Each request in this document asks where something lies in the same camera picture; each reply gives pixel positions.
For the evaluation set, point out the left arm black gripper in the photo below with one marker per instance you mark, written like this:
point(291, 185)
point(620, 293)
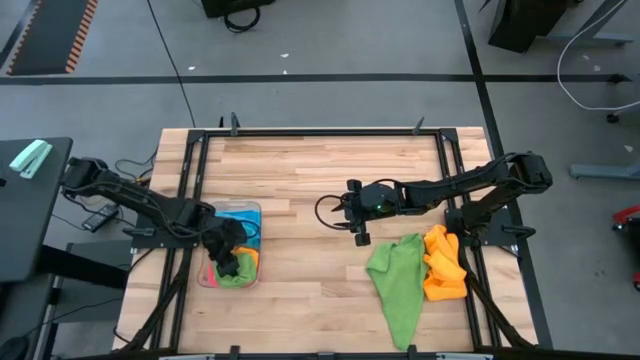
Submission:
point(225, 240)

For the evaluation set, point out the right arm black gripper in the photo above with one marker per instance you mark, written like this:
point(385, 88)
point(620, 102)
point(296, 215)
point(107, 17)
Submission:
point(375, 205)

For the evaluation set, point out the orange microfiber towel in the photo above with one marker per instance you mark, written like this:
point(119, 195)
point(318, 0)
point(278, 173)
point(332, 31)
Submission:
point(445, 270)
point(250, 252)

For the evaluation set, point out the blue microfiber towel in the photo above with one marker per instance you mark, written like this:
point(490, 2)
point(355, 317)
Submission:
point(250, 220)

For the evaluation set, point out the clear plastic bin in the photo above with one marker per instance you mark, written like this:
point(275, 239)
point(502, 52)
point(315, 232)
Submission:
point(230, 205)

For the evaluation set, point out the green microfiber towel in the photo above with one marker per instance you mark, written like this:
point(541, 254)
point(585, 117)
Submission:
point(245, 275)
point(400, 285)

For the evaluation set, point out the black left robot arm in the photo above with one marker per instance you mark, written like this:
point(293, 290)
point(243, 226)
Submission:
point(140, 202)

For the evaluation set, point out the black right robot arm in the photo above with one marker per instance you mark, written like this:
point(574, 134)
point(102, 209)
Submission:
point(450, 187)

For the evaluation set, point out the black power adapter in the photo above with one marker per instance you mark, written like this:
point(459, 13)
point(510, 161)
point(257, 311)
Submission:
point(96, 221)

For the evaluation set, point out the black desk foot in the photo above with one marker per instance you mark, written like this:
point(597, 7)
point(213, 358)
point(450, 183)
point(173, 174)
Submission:
point(85, 265)

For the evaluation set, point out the black desk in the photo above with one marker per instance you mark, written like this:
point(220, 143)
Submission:
point(25, 225)

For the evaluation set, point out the mint green stapler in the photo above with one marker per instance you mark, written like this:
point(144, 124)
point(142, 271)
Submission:
point(30, 157)

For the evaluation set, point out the black equipment base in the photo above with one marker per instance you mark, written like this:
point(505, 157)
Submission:
point(235, 5)

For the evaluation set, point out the black computer mouse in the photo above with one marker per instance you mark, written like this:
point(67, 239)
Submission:
point(12, 348)

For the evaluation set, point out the grey table foot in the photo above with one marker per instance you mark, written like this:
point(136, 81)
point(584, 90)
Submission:
point(605, 171)

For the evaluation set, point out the black table base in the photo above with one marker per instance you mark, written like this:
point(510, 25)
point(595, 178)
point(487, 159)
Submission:
point(525, 20)

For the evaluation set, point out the black orange-edged floor mat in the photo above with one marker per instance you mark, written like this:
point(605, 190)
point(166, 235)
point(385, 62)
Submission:
point(50, 35)

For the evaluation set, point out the red cart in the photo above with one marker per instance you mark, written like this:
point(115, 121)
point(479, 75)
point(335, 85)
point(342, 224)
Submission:
point(627, 220)

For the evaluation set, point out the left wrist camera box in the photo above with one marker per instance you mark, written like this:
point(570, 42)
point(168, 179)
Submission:
point(228, 269)

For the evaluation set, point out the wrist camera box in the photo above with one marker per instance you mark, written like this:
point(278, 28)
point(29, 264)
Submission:
point(363, 239)
point(228, 269)

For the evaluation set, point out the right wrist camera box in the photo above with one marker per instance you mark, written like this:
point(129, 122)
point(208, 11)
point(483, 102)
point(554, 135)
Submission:
point(363, 239)

